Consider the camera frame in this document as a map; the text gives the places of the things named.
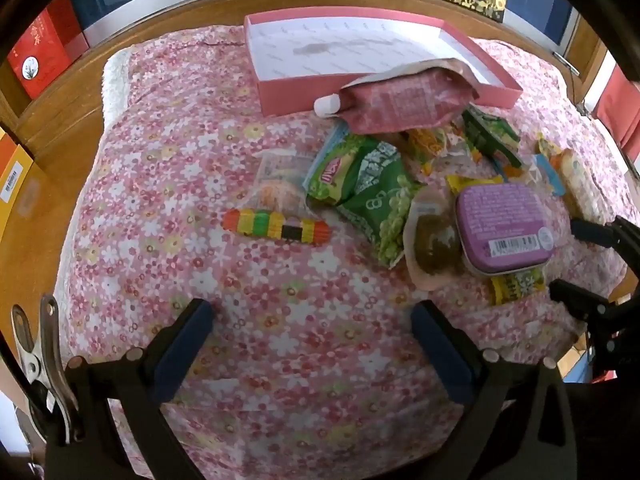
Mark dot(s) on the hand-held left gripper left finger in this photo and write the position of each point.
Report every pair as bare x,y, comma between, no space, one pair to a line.
185,340

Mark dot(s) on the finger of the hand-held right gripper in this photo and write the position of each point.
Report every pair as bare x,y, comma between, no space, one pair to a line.
575,296
595,234

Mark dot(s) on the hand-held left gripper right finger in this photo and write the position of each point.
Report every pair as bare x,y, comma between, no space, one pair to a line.
440,355

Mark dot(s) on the pale bread packet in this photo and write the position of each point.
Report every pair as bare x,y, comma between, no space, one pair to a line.
575,180

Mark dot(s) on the yellow snack packet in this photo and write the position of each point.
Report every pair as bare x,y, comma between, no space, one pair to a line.
517,285

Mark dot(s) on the blue-edged clear snack packet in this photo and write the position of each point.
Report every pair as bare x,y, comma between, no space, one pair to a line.
547,175

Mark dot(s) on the purple tin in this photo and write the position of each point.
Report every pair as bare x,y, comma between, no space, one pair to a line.
500,220

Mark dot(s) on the brown snack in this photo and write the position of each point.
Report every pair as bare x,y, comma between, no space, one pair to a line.
435,240

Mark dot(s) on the rainbow striped candy strip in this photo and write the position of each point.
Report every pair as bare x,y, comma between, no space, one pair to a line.
270,225

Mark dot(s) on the small green snack packet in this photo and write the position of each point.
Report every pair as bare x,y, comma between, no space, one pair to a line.
487,135

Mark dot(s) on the clear packet with orange snack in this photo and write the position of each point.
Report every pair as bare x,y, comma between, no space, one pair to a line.
280,192

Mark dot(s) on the large green snack bag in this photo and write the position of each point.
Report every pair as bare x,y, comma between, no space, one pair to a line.
370,180

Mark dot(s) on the yellow orange snack pouch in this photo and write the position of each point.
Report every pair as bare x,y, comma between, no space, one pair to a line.
425,142

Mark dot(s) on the pink spout pouch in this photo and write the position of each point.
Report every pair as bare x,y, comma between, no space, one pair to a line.
400,100

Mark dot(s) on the pink cardboard box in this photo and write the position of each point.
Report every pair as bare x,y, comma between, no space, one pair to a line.
350,45

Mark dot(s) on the pink floral blanket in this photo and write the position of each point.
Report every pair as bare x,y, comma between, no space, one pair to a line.
250,285

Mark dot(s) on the red white curtain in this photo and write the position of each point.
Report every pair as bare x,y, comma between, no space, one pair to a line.
620,105

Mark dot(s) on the metal spring clip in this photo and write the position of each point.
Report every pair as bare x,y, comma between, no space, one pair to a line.
47,360

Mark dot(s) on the metal window latch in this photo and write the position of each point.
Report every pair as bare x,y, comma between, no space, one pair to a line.
567,62

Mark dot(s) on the orange striped box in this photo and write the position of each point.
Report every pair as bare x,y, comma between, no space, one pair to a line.
15,195

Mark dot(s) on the red box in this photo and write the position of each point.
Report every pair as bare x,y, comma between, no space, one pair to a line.
45,55

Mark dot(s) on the wooden bed frame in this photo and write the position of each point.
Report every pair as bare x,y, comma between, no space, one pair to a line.
150,15

